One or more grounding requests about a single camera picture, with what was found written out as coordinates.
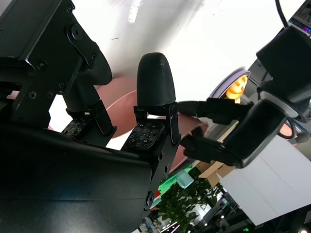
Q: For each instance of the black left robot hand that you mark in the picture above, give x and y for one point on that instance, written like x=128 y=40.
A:
x=257 y=131

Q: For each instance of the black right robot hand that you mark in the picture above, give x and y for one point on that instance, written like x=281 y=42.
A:
x=73 y=182

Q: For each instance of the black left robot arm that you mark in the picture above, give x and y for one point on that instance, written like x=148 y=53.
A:
x=286 y=68

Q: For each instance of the purple disc with orange figure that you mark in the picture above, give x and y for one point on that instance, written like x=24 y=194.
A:
x=236 y=85

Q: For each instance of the white cabinet panel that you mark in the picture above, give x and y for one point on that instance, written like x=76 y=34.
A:
x=272 y=184

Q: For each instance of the brown cardboard box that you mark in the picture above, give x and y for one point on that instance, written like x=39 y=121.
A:
x=213 y=173

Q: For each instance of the green leafy plant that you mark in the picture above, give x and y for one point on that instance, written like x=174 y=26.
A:
x=184 y=206

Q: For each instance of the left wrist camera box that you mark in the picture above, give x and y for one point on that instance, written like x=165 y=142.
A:
x=301 y=24

